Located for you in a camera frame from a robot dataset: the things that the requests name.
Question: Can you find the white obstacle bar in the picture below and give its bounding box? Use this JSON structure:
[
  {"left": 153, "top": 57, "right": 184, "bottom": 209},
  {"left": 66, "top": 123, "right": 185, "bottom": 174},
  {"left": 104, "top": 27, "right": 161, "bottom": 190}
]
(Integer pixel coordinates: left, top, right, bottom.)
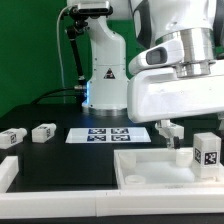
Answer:
[
  {"left": 0, "top": 156, "right": 19, "bottom": 193},
  {"left": 0, "top": 188, "right": 224, "bottom": 219}
]

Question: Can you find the black cable on table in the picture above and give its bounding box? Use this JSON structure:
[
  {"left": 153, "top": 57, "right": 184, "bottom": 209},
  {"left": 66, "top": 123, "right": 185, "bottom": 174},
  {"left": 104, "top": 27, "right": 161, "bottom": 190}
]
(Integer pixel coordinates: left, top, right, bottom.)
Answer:
[{"left": 30, "top": 87, "right": 88, "bottom": 105}]

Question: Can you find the white left obstacle bar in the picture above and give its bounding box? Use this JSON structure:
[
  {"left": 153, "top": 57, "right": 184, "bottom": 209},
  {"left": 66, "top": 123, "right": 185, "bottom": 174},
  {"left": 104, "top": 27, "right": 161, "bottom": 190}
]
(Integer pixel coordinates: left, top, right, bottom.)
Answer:
[{"left": 0, "top": 156, "right": 19, "bottom": 193}]

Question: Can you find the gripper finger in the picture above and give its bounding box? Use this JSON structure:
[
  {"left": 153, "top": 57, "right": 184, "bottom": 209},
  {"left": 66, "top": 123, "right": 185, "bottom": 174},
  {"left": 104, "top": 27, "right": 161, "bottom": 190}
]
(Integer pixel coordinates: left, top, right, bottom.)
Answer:
[
  {"left": 156, "top": 120, "right": 175, "bottom": 149},
  {"left": 173, "top": 136, "right": 180, "bottom": 149}
]

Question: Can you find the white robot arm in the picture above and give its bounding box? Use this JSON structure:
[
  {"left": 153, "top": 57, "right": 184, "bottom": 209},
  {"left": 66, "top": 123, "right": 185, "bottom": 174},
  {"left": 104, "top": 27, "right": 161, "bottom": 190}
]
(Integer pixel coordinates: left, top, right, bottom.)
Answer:
[{"left": 67, "top": 0, "right": 224, "bottom": 148}]

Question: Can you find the camera on robot top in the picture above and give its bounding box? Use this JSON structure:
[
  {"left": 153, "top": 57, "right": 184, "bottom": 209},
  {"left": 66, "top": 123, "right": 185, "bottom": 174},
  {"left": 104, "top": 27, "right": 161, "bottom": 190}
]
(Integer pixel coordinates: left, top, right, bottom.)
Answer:
[{"left": 72, "top": 0, "right": 113, "bottom": 16}]

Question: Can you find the white front obstacle bar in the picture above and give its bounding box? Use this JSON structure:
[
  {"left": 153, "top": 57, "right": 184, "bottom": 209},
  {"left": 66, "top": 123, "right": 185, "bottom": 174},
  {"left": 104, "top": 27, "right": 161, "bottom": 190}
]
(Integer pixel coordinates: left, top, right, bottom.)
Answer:
[{"left": 0, "top": 188, "right": 224, "bottom": 219}]

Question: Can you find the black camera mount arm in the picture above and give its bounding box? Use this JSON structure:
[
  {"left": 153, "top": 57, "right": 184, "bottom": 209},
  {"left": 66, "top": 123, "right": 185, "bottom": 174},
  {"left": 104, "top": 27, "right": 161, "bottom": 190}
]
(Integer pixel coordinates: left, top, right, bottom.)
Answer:
[{"left": 65, "top": 25, "right": 86, "bottom": 85}]

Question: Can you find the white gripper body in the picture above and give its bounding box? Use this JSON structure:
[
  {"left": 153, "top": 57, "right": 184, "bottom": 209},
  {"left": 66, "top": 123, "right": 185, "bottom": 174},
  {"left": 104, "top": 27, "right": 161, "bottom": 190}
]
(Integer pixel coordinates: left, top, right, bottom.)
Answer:
[{"left": 127, "top": 63, "right": 224, "bottom": 123}]

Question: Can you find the grey cable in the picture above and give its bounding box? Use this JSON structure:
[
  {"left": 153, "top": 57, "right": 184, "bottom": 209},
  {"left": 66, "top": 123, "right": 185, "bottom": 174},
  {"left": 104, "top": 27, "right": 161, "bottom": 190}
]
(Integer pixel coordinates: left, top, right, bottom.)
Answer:
[{"left": 55, "top": 4, "right": 74, "bottom": 89}]

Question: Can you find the white square table top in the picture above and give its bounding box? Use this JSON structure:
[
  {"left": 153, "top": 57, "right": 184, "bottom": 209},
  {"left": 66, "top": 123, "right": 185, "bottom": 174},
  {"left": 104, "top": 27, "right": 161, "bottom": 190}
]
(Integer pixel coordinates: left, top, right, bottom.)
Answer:
[{"left": 114, "top": 148, "right": 224, "bottom": 190}]

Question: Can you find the white sheet with fiducial markers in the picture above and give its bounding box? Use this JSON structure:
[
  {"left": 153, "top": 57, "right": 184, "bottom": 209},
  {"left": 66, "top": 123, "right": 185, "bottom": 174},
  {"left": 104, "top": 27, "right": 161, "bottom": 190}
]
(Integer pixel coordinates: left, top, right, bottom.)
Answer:
[{"left": 66, "top": 127, "right": 151, "bottom": 144}]

